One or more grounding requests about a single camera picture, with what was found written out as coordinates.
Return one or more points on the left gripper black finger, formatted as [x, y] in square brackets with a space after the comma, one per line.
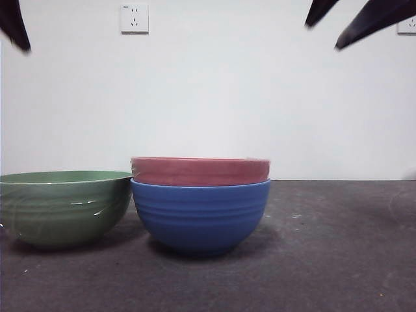
[14, 22]

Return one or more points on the green ribbed bowl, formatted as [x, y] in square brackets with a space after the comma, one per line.
[58, 214]

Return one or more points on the white wall socket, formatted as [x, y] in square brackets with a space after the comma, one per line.
[410, 28]
[135, 19]

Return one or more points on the blue ribbed bowl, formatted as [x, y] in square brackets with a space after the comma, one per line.
[201, 224]

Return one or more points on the red ribbed bowl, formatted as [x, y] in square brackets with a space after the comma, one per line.
[201, 170]

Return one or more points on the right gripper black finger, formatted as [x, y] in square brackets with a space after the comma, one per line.
[373, 22]
[320, 13]

